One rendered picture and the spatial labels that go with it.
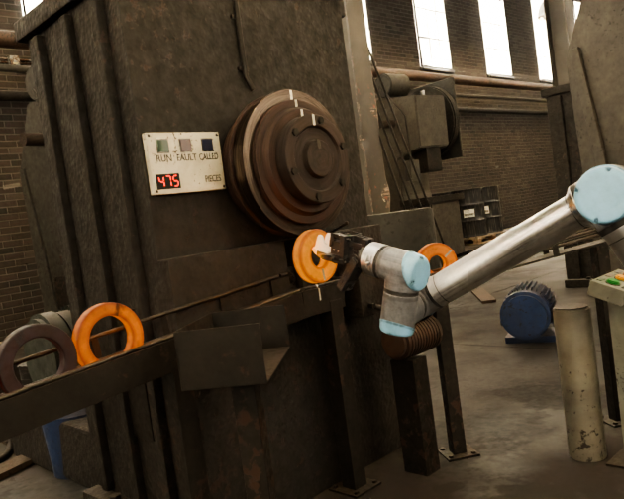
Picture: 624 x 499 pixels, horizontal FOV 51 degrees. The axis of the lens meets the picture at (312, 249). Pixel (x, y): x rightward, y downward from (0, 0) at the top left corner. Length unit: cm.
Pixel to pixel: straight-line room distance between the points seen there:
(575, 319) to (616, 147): 229
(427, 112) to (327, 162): 809
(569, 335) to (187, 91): 146
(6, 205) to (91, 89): 598
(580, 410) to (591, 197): 109
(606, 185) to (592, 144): 308
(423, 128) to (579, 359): 790
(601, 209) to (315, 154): 93
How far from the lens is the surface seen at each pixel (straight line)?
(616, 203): 144
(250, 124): 200
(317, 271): 184
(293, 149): 199
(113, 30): 207
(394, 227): 476
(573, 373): 235
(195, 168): 202
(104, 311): 171
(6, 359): 162
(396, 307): 164
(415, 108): 997
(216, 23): 223
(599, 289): 223
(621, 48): 446
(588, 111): 454
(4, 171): 816
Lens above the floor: 94
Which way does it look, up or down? 3 degrees down
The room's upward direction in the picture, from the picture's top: 8 degrees counter-clockwise
